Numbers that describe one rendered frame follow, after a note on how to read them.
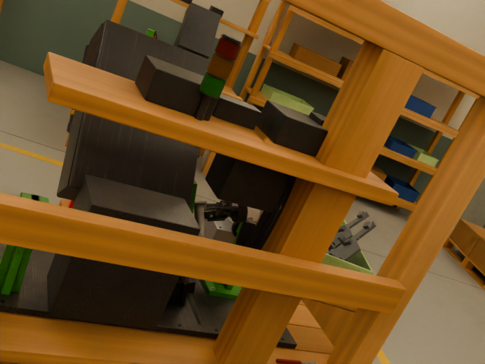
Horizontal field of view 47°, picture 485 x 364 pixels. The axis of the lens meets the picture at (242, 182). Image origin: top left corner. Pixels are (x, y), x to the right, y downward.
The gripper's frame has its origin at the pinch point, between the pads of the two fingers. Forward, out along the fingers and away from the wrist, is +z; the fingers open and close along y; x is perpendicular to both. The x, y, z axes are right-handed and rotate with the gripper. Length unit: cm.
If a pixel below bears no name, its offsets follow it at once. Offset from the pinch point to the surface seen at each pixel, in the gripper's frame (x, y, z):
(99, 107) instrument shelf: -4, 60, 39
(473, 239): -68, -372, -479
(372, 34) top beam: -20, 71, -21
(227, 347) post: 41.7, 5.6, -1.6
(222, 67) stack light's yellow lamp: -14, 62, 12
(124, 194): 0.6, 18.9, 27.2
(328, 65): -294, -356, -306
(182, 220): 8.9, 21.4, 12.6
